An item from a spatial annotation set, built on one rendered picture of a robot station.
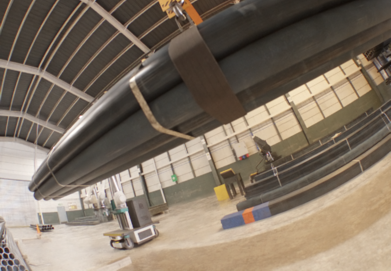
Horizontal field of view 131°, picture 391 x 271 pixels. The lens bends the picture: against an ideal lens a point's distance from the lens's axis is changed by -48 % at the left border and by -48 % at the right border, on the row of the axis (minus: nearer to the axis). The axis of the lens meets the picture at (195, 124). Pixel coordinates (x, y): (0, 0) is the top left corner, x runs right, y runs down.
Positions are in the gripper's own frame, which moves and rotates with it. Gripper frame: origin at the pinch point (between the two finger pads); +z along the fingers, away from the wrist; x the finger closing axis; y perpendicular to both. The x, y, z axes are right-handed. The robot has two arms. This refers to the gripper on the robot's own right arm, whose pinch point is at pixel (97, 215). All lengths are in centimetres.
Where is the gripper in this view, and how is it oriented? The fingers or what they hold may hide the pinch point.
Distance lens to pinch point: 330.2
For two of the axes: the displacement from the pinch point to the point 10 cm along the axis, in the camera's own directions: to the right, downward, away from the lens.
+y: 4.7, 1.8, 8.6
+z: 3.1, 8.8, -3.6
